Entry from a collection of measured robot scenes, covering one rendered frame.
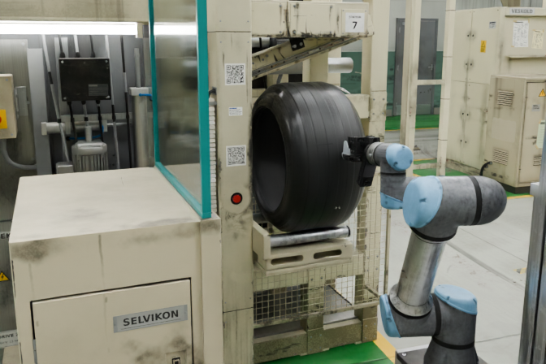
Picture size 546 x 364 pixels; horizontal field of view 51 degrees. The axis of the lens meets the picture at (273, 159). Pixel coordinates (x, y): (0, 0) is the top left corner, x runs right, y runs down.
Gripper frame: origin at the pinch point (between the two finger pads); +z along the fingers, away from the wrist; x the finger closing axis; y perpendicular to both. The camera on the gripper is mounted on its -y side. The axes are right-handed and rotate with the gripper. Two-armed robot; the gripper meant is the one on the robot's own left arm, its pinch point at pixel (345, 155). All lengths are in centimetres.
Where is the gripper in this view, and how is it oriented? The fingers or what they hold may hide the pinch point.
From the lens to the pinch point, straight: 200.1
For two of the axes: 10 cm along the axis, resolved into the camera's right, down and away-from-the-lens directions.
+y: -0.4, -9.9, -1.1
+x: -9.3, 0.8, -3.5
